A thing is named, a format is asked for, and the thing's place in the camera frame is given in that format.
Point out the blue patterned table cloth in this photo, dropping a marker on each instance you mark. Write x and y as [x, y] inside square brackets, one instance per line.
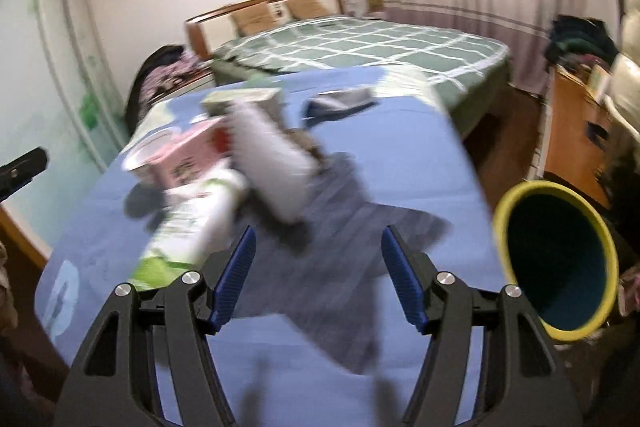
[404, 152]

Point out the green checkered bed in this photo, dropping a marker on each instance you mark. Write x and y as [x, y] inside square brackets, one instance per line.
[466, 71]

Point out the wooden desk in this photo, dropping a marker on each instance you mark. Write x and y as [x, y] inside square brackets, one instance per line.
[568, 156]

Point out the yellow rimmed trash bin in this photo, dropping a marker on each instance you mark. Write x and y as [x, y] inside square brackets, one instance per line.
[556, 247]

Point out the white cylindrical bottle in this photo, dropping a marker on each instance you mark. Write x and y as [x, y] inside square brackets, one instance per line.
[279, 170]

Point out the white green plastic bottle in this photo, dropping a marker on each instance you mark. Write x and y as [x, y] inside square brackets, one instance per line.
[198, 222]

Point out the pile of clothes on nightstand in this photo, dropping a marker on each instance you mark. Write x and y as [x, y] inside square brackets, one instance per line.
[166, 69]

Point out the brown pillow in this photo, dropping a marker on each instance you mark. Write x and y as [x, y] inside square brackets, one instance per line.
[254, 19]
[307, 9]

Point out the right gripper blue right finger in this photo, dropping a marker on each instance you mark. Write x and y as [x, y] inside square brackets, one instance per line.
[522, 377]

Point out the sliding wardrobe door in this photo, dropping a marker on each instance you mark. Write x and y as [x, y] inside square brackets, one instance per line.
[57, 93]

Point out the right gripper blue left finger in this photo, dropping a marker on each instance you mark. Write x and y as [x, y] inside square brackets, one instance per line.
[112, 381]

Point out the silver blue snack wrapper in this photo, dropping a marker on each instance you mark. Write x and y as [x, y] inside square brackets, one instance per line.
[337, 104]

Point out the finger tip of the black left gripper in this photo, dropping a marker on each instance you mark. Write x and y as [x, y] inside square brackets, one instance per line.
[21, 171]

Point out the pink strawberry milk carton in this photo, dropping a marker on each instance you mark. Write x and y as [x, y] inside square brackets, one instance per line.
[186, 158]

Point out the wooden headboard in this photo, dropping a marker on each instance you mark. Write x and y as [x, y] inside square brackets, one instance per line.
[209, 31]

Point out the left brown pillow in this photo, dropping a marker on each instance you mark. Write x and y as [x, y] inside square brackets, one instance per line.
[254, 19]

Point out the dark clothes pile on desk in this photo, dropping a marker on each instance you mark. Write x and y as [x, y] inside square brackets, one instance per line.
[579, 35]

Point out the right brown pillow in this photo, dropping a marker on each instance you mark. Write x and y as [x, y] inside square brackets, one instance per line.
[307, 9]

